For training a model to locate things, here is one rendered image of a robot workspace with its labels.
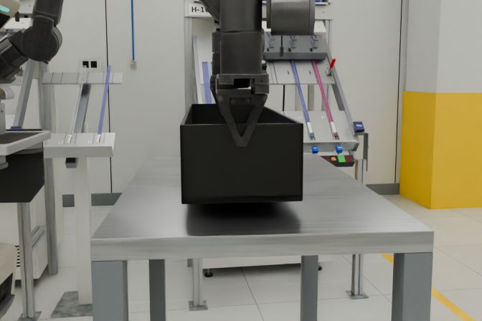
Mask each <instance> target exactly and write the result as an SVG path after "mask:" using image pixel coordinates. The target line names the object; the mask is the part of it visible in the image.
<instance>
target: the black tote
mask: <svg viewBox="0 0 482 321"><path fill-rule="evenodd" d="M251 109H252V105H231V106H230V112H231V113H232V117H233V119H234V122H235V125H236V127H237V130H238V133H239V134H240V136H243V134H244V132H245V129H246V127H247V124H246V123H247V119H248V117H249V114H250V111H251ZM180 154H181V203H182V204H198V203H257V202H288V201H302V200H303V123H301V122H298V121H297V120H294V119H292V118H290V117H288V116H286V115H283V114H281V113H279V112H276V111H274V110H272V109H270V108H268V107H266V106H264V107H263V110H262V112H261V113H260V116H259V118H258V120H257V122H256V125H255V127H254V130H253V132H252V135H251V136H250V139H249V142H248V144H247V146H246V147H237V146H236V145H235V142H234V140H233V138H232V134H231V132H230V129H229V127H228V125H227V123H226V120H225V117H224V116H221V115H220V113H219V109H218V107H217V104H216V103H208V104H189V107H188V109H187V111H186V113H185V116H184V118H183V120H182V122H181V125H180Z"/></svg>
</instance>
